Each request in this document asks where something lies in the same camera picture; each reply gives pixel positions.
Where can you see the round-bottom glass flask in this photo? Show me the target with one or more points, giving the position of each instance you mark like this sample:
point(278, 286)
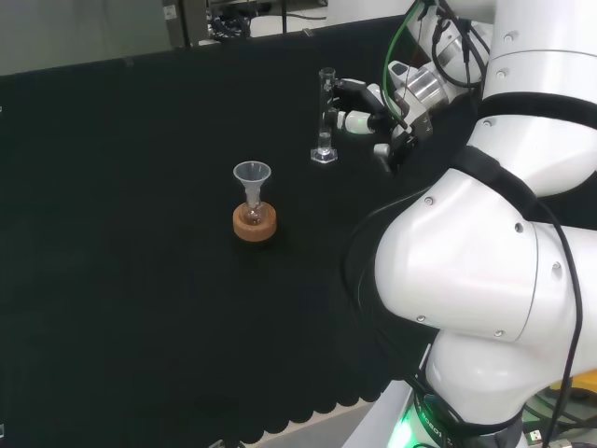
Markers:
point(254, 215)

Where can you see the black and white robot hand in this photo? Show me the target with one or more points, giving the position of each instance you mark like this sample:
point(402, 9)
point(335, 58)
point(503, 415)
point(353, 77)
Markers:
point(359, 120)

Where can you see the black bench cloth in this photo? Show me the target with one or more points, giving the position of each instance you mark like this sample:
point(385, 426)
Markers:
point(140, 280)

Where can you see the black tripod pole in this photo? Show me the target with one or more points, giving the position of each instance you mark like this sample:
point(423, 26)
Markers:
point(283, 16)

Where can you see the clear plastic funnel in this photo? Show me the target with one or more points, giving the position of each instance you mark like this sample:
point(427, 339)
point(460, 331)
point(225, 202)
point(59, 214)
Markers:
point(252, 172)

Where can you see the grey metal cabinet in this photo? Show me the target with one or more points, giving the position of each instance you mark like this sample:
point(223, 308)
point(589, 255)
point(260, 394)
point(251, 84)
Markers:
point(184, 21)

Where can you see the clear glass graduated cylinder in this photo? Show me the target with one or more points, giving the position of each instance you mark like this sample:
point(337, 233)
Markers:
point(325, 140)

